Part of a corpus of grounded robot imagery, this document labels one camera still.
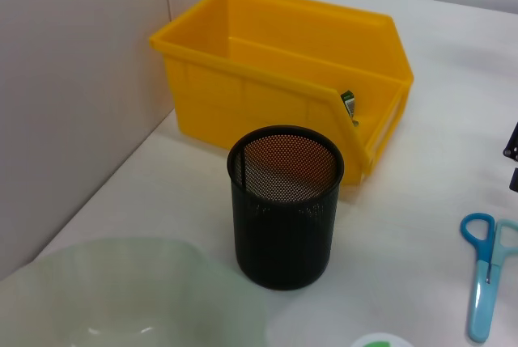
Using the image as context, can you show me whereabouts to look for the blue scissors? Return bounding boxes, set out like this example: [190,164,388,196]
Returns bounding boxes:
[459,212,518,343]

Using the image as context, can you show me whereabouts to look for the clear water bottle green label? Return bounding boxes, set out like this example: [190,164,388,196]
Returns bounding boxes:
[350,332,416,347]

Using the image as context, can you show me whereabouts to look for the yellow plastic bin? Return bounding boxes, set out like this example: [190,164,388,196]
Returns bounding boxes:
[148,0,414,186]

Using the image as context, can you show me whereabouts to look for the black mesh pen holder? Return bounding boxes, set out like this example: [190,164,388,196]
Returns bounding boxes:
[226,124,346,292]

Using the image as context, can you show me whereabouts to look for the green plastic wrapper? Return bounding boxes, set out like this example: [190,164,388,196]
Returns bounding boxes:
[339,88,361,128]

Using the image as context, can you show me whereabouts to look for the translucent green wavy fruit plate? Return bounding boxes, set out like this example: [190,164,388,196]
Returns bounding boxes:
[0,237,269,347]

